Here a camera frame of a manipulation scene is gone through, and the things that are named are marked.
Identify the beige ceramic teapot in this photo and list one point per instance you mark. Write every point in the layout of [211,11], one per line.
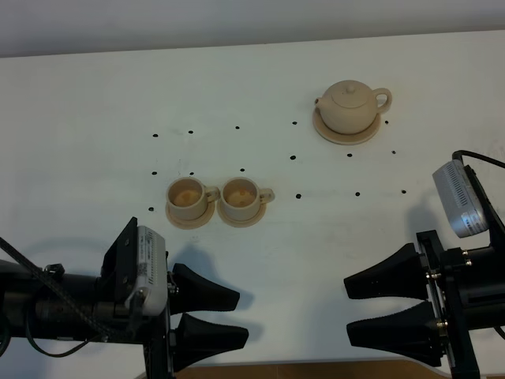
[350,107]

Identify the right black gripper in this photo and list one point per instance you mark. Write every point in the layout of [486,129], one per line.
[467,288]

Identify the beige cup saucer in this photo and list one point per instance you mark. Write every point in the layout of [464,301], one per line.
[191,224]
[246,223]

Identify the left beige cup saucer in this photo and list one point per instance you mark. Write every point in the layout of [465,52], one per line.
[191,224]

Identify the beige teapot saucer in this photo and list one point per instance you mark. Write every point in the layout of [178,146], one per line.
[344,139]

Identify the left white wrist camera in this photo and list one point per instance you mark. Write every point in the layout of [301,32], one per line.
[151,270]

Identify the right beige teacup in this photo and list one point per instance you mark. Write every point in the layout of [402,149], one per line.
[241,198]

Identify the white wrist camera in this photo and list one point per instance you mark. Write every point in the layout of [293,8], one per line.
[151,270]
[459,199]

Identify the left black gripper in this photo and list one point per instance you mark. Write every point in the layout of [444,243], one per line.
[194,339]

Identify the beige teacup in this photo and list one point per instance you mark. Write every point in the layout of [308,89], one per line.
[241,198]
[188,199]

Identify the right beige cup saucer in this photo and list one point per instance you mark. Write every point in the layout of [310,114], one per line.
[246,223]

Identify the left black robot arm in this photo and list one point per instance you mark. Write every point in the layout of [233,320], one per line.
[50,304]

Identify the left beige teacup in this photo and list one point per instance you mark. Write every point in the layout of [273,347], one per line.
[188,199]

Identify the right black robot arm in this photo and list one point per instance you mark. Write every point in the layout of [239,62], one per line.
[458,291]

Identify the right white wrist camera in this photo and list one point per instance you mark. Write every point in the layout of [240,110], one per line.
[459,199]

